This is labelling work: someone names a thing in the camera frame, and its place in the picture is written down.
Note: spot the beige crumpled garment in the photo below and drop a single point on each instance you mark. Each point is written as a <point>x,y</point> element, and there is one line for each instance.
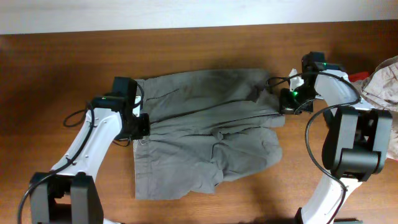
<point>380,90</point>

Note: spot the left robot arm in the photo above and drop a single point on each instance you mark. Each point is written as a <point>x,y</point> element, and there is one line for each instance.
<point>67,193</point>

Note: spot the grey shorts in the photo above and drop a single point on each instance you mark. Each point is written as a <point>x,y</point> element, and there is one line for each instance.
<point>206,127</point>

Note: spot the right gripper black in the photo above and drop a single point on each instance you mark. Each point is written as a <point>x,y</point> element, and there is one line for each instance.
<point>286,104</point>

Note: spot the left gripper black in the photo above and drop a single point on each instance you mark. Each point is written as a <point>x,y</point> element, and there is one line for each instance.
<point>142,125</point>

